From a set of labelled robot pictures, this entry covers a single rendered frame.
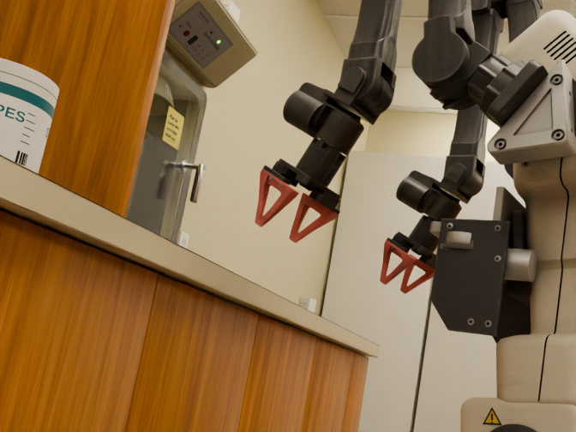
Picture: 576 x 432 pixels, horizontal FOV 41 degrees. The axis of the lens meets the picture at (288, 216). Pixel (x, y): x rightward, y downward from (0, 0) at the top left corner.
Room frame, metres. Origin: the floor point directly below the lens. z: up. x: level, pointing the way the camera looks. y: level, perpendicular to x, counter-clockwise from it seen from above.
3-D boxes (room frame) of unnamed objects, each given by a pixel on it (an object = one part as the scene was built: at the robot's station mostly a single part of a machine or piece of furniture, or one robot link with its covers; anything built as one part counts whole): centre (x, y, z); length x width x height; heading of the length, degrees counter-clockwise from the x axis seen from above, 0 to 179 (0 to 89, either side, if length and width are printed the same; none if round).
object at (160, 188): (1.57, 0.29, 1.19); 0.30 x 0.01 x 0.40; 160
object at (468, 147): (1.43, -0.32, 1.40); 0.11 x 0.06 x 0.43; 146
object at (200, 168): (1.66, 0.23, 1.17); 0.05 x 0.03 x 0.10; 70
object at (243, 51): (1.55, 0.24, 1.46); 0.32 x 0.12 x 0.10; 161
